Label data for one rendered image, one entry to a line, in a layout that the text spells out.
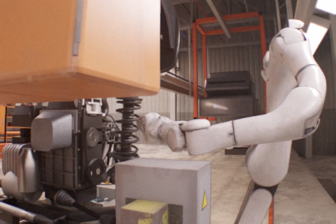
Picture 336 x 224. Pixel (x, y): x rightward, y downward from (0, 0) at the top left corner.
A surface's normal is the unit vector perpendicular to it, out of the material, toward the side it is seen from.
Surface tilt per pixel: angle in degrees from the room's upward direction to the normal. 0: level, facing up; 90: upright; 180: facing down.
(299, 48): 55
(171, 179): 90
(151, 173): 90
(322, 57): 90
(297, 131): 128
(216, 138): 95
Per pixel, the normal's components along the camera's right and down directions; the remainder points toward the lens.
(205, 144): -0.23, -0.03
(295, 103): -0.44, -0.59
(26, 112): -0.38, -0.25
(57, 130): 0.72, -0.07
